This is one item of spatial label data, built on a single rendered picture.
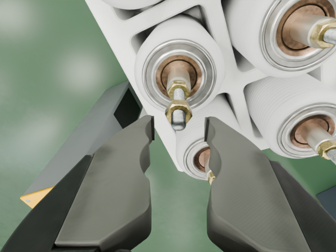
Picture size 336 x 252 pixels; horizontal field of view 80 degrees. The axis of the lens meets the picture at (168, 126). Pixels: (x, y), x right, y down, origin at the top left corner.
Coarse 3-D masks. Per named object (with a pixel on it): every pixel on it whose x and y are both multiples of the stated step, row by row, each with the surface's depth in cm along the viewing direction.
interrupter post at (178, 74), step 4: (176, 68) 20; (180, 68) 20; (172, 72) 19; (176, 72) 19; (180, 72) 19; (184, 72) 19; (168, 76) 20; (172, 76) 18; (176, 76) 18; (180, 76) 18; (184, 76) 18; (188, 76) 19; (168, 80) 18; (172, 80) 18; (176, 80) 18; (180, 80) 18; (184, 80) 18; (188, 80) 18; (168, 84) 18; (188, 84) 18; (188, 88) 18
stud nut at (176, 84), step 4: (172, 84) 17; (176, 84) 17; (180, 84) 17; (184, 84) 17; (168, 88) 18; (172, 88) 17; (180, 88) 17; (184, 88) 17; (168, 92) 17; (172, 92) 17; (184, 92) 17; (188, 92) 17; (172, 96) 18; (184, 96) 17
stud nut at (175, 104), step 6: (174, 102) 14; (180, 102) 14; (186, 102) 14; (168, 108) 14; (174, 108) 14; (180, 108) 14; (186, 108) 14; (168, 114) 14; (186, 114) 14; (168, 120) 14; (186, 120) 14
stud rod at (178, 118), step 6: (174, 90) 17; (180, 90) 17; (174, 96) 16; (180, 96) 16; (174, 114) 14; (180, 114) 13; (174, 120) 13; (180, 120) 13; (174, 126) 13; (180, 126) 13
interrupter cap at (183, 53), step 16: (160, 48) 19; (176, 48) 19; (192, 48) 19; (144, 64) 20; (160, 64) 20; (176, 64) 20; (192, 64) 20; (208, 64) 20; (144, 80) 21; (160, 80) 21; (192, 80) 21; (208, 80) 20; (160, 96) 22; (192, 96) 21; (208, 96) 21
